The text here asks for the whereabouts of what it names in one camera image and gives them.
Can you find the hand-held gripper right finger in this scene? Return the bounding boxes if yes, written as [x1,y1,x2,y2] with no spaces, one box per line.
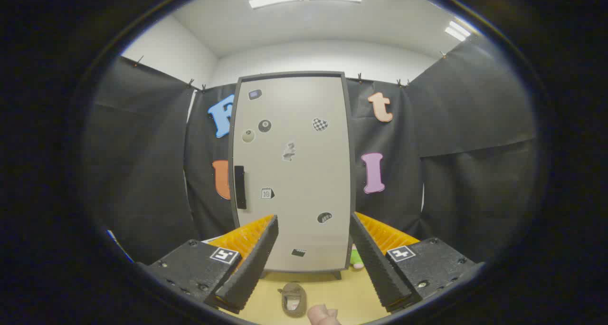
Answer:
[349,212,479,314]

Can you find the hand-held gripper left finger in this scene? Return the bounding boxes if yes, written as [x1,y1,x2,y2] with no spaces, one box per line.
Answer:
[137,214,280,314]

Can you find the brown fuzzy shoe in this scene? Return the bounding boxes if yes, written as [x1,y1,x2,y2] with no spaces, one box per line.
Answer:
[278,282,307,318]

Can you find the beige shoe cabinet door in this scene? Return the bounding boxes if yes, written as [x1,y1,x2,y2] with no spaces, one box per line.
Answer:
[233,76,352,272]

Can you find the grey shoe cabinet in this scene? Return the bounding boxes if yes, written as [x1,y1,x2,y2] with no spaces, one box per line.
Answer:
[227,71,357,280]

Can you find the black backdrop cloth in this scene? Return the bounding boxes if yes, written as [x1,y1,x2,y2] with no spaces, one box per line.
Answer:
[83,35,540,268]

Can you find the small ceiling light panel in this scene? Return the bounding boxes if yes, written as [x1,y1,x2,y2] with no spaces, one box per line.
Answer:
[444,20,472,42]

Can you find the black door handle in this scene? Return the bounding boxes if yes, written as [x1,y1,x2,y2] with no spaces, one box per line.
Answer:
[234,166,247,210]

